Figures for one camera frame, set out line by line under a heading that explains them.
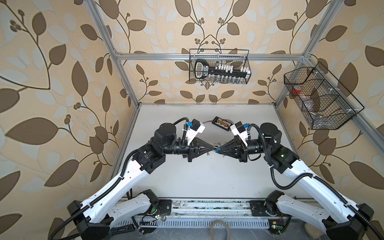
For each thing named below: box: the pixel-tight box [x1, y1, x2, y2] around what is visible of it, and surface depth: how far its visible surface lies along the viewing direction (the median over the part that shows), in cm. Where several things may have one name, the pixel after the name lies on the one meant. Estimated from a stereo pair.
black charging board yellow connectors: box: [212, 116, 235, 132], surface depth 110 cm
